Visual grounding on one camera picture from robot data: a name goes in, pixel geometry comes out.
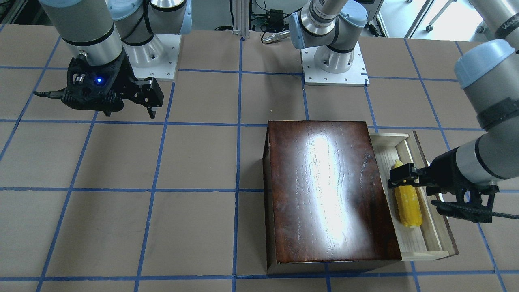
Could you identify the silver flashlight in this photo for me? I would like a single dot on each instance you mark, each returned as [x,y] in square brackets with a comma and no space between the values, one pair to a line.
[278,36]

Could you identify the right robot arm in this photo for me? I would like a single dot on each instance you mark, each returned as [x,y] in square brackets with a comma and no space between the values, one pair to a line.
[108,40]

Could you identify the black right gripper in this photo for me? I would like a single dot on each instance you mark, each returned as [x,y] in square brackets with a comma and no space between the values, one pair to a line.
[125,79]

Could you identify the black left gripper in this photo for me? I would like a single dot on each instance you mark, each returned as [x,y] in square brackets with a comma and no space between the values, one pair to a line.
[445,169]

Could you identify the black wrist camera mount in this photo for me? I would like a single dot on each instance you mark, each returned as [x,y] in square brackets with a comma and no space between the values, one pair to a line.
[92,87]

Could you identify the yellow corn cob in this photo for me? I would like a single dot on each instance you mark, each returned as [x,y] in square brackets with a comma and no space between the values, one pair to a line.
[408,206]

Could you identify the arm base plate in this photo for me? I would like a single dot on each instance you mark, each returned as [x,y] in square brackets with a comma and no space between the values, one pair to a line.
[158,58]
[322,66]

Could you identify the dark wooden drawer cabinet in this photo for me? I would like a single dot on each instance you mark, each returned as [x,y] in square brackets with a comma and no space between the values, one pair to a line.
[324,199]

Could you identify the wooden drawer with white handle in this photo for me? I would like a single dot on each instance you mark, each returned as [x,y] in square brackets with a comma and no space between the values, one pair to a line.
[422,233]

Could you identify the aluminium frame post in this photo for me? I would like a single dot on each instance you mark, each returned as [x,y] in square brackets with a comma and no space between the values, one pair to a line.
[241,18]

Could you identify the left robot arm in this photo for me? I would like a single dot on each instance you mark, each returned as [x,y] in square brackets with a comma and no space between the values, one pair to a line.
[487,73]

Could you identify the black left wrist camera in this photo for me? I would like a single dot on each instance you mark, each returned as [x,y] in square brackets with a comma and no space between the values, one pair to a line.
[479,208]

